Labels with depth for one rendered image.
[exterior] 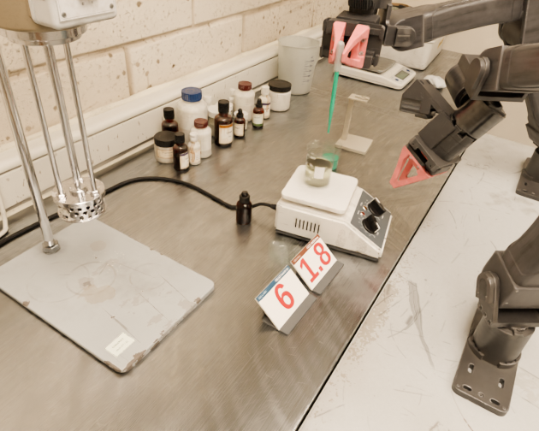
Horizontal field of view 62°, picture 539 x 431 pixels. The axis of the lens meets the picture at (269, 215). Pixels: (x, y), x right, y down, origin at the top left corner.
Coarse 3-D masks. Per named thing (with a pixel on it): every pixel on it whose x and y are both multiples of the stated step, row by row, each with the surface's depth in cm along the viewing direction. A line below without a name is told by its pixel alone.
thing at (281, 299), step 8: (288, 272) 71; (280, 280) 69; (288, 280) 70; (296, 280) 71; (272, 288) 67; (280, 288) 68; (288, 288) 69; (296, 288) 70; (272, 296) 67; (280, 296) 68; (288, 296) 69; (296, 296) 70; (264, 304) 65; (272, 304) 66; (280, 304) 67; (288, 304) 68; (272, 312) 66; (280, 312) 67; (288, 312) 68; (280, 320) 66
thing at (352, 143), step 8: (352, 96) 109; (360, 96) 109; (352, 104) 110; (344, 128) 114; (344, 136) 115; (352, 136) 118; (344, 144) 114; (352, 144) 114; (360, 144) 115; (368, 144) 115; (360, 152) 112
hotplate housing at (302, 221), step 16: (272, 208) 85; (288, 208) 79; (304, 208) 79; (352, 208) 81; (288, 224) 81; (304, 224) 80; (320, 224) 79; (336, 224) 77; (336, 240) 79; (352, 240) 78; (368, 240) 78; (384, 240) 81; (368, 256) 79
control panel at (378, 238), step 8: (360, 200) 83; (368, 200) 85; (360, 208) 82; (368, 208) 83; (352, 216) 79; (360, 216) 80; (376, 216) 83; (384, 216) 85; (352, 224) 77; (360, 224) 79; (384, 224) 83; (368, 232) 79; (376, 232) 80; (384, 232) 81; (376, 240) 78
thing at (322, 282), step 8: (328, 248) 78; (336, 264) 78; (296, 272) 74; (328, 272) 76; (336, 272) 76; (304, 280) 72; (320, 280) 74; (328, 280) 74; (312, 288) 72; (320, 288) 73
